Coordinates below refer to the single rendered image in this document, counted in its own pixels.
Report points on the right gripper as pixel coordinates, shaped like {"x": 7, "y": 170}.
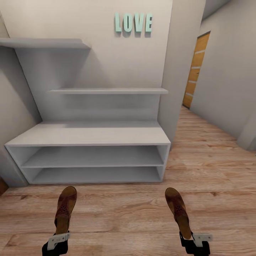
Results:
{"x": 191, "y": 248}

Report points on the sandal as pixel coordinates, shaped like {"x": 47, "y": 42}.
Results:
{"x": 65, "y": 207}
{"x": 177, "y": 206}

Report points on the decorative sign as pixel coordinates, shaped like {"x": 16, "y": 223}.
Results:
{"x": 138, "y": 22}

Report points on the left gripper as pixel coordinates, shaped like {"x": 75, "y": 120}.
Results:
{"x": 60, "y": 248}

